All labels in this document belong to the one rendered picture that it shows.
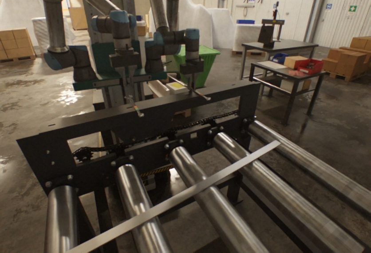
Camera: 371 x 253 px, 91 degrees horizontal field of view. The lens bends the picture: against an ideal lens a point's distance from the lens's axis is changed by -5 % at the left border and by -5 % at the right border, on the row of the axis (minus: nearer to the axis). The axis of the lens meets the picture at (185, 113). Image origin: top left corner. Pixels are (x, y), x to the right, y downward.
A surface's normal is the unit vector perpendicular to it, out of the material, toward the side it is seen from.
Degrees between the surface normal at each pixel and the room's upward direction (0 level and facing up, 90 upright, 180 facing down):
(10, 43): 90
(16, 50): 90
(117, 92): 90
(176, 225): 0
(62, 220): 20
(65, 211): 26
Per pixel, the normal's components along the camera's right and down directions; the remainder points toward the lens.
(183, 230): 0.00, -0.87
